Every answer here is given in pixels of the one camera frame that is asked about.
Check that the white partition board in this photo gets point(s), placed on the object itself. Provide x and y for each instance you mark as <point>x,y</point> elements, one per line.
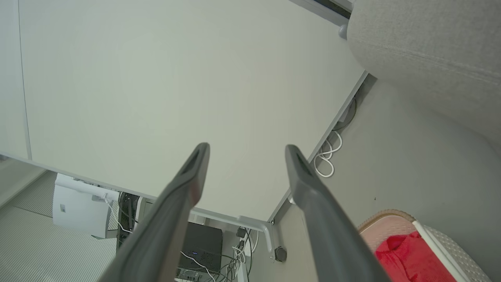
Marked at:
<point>156,78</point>

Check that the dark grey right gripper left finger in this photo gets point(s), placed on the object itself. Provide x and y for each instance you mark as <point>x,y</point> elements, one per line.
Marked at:
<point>168,219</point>

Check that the black caster wheel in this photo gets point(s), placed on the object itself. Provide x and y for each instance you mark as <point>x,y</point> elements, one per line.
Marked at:
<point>280,254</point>

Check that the beige perforated laundry basket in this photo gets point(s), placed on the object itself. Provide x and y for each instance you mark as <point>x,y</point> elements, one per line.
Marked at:
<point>391,225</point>

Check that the black upright stand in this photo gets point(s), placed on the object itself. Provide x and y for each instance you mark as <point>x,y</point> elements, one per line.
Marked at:
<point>127,215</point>

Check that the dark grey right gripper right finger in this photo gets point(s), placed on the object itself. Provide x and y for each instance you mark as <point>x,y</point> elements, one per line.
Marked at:
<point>328,235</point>

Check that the grey fabric sofa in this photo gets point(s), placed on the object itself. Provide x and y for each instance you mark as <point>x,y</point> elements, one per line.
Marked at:
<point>430,51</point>

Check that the black box device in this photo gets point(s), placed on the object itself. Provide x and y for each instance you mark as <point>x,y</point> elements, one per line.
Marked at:
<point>203,244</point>

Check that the white box appliance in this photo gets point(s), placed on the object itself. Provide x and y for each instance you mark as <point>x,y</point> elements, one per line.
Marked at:
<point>78,213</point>

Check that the red cloth garment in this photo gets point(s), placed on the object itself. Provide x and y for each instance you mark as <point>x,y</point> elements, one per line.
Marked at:
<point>407,258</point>

